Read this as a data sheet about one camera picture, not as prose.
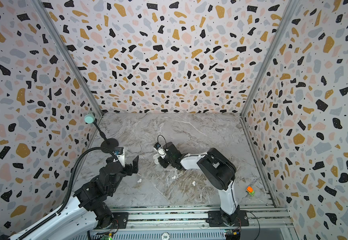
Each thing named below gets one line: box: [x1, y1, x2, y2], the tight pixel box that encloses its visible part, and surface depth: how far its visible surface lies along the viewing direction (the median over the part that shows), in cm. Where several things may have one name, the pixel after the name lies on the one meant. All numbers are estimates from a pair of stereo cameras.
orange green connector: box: [246, 186, 256, 197], surface depth 83 cm
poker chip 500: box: [161, 231, 170, 240], surface depth 71 cm
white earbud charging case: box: [153, 153, 160, 165], surface depth 95 cm
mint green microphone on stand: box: [84, 111, 119, 153], surface depth 101 cm
